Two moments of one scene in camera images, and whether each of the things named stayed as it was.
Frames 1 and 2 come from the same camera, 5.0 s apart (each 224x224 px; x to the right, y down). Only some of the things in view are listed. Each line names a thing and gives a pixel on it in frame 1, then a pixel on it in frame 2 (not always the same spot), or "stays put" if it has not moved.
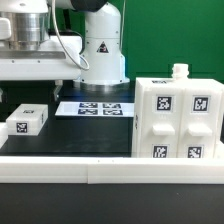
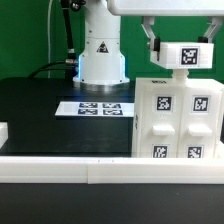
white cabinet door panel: [161, 123] stays put
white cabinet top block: [27, 119] → [184, 55]
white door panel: [199, 128] stays put
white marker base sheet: [95, 109] stays put
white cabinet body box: [178, 117] stays put
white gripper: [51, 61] → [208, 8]
